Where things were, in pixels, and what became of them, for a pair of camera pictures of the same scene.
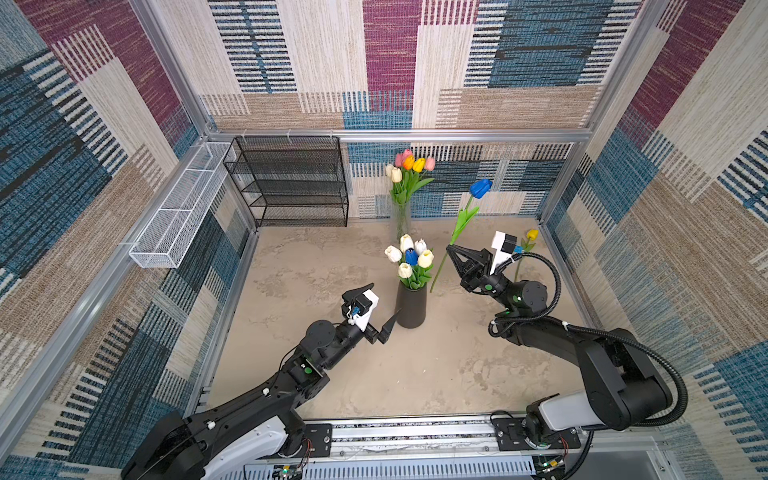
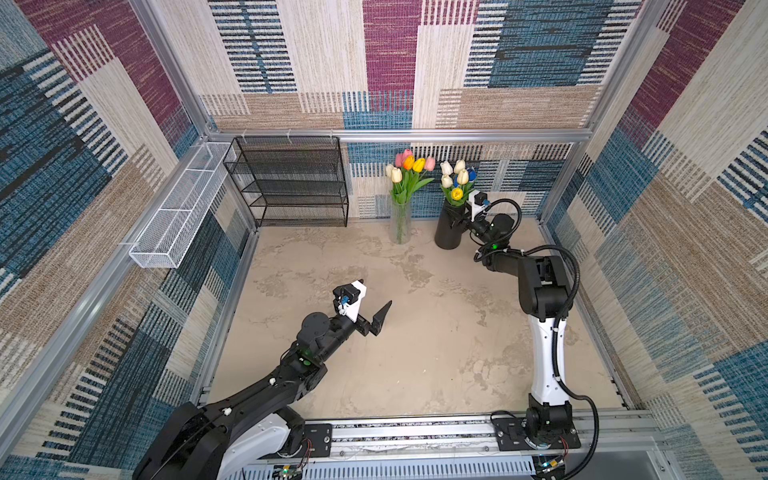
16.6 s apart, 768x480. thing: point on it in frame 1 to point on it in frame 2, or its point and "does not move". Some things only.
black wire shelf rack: (291, 181) does not move
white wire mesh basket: (169, 235) does not move
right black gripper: (471, 275) to (465, 224)
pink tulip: (400, 157) does not move
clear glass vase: (402, 218) does not move
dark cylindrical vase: (412, 304) to (449, 227)
